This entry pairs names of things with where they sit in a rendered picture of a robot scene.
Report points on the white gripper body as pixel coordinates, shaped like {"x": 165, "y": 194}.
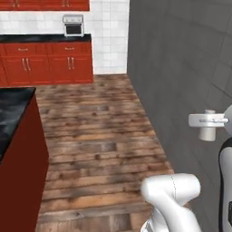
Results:
{"x": 195, "y": 120}

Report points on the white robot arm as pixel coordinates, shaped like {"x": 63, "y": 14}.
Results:
{"x": 169, "y": 193}

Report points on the red base cabinet run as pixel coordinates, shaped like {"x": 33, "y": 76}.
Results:
{"x": 45, "y": 63}

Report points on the red island cabinet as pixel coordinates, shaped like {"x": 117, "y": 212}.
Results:
{"x": 25, "y": 169}

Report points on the silver toaster oven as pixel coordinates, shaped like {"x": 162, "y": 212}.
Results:
{"x": 73, "y": 25}

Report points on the red wall cabinet run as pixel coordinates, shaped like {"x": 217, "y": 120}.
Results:
{"x": 45, "y": 4}

